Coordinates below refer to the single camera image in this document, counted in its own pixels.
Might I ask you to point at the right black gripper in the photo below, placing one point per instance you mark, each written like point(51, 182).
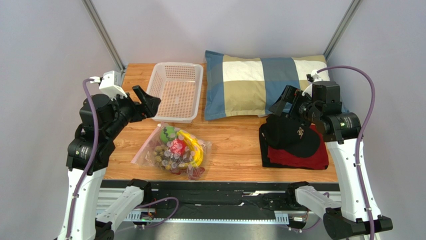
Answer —
point(289, 102)

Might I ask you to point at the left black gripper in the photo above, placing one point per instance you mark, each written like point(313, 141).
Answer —
point(151, 104)

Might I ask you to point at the clear zip top bag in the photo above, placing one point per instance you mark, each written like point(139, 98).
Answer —
point(144, 156)

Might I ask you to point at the toy longan bunch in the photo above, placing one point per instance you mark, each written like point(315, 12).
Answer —
point(164, 158)

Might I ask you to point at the red toy lobster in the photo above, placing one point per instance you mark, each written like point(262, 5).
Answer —
point(195, 165)

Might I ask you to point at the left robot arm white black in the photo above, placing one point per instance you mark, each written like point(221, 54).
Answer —
point(88, 155)

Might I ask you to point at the right idle robot arm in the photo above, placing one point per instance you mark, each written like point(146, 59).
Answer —
point(320, 114)

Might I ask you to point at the left idle robot arm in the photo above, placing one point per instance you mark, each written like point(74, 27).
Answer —
point(137, 191)

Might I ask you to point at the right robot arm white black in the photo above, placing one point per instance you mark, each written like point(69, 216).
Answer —
point(357, 213)

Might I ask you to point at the white plastic basket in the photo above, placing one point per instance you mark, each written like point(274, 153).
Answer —
point(178, 85)

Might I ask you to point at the black baseball cap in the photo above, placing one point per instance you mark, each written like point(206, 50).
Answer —
point(282, 133)

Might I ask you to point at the green toy watermelon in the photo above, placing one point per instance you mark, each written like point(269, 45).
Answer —
point(167, 134)

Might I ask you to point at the black folded cloth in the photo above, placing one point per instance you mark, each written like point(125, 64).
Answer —
point(264, 156)

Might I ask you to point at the plaid blue beige pillow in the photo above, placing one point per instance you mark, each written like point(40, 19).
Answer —
point(250, 86)

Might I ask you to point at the red folded cloth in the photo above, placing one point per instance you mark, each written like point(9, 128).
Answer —
point(299, 159)

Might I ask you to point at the red toy strawberry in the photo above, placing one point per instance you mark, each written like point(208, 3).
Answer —
point(178, 147)

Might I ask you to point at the yellow toy bananas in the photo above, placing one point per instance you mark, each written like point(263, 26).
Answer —
point(196, 149)

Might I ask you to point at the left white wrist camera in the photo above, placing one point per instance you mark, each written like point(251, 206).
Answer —
point(111, 85)

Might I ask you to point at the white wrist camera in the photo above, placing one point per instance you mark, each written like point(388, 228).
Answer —
point(313, 77)
point(111, 85)

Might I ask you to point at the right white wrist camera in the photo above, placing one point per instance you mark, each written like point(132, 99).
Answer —
point(313, 77)

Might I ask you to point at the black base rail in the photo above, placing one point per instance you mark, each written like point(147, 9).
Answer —
point(208, 201)

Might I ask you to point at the left aluminium frame post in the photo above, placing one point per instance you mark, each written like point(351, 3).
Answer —
point(98, 23)

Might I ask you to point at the aluminium frame post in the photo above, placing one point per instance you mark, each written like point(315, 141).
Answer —
point(342, 26)
point(98, 23)

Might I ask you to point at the right aluminium frame post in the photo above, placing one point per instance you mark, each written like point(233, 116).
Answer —
point(342, 26)

